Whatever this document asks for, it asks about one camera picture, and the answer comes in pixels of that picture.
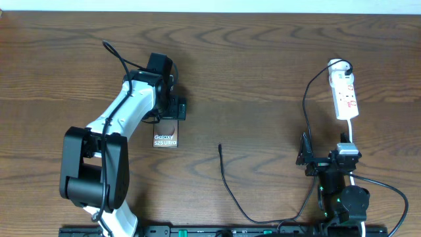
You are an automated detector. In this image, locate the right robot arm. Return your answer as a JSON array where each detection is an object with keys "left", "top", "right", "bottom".
[{"left": 296, "top": 133, "right": 370, "bottom": 234}]

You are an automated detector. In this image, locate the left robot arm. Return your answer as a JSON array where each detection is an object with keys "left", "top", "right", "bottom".
[{"left": 59, "top": 53, "right": 186, "bottom": 236}]

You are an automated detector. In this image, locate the white USB charger plug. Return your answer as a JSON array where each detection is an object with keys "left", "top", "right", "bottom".
[{"left": 328, "top": 59, "right": 355, "bottom": 87}]

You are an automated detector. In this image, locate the white power strip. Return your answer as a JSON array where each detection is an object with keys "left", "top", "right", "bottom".
[{"left": 329, "top": 71, "right": 359, "bottom": 120}]

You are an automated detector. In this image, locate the black charger cable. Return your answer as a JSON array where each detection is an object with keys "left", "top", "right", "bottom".
[{"left": 218, "top": 59, "right": 354, "bottom": 225}]

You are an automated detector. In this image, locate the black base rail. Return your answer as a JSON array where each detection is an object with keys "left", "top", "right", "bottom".
[{"left": 58, "top": 225, "right": 388, "bottom": 237}]

